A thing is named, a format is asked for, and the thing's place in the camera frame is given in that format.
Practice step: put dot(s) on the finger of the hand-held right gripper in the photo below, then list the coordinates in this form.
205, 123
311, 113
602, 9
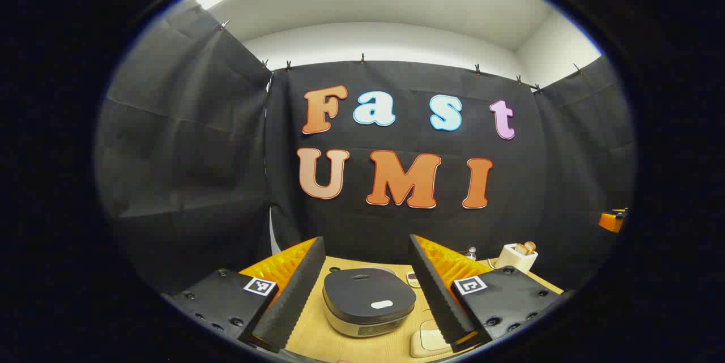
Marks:
610, 220

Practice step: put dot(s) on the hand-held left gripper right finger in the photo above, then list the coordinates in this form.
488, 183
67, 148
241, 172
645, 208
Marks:
436, 295

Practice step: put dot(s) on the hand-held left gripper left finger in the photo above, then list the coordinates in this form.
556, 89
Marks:
294, 295

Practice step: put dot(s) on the black rice cooker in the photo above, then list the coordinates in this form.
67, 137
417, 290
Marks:
362, 295

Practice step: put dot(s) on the white compartment dish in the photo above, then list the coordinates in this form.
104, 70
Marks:
413, 280

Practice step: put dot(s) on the white rectangular tray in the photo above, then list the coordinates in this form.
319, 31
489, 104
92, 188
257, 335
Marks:
427, 343

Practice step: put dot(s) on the green label plastic bottle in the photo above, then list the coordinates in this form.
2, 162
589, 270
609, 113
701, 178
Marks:
471, 253

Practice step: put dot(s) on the toast bread slice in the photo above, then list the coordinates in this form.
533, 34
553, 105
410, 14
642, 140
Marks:
531, 246
520, 249

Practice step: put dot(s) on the white toaster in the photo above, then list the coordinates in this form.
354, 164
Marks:
512, 260

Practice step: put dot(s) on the black backdrop cloth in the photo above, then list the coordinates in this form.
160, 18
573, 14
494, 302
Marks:
198, 153

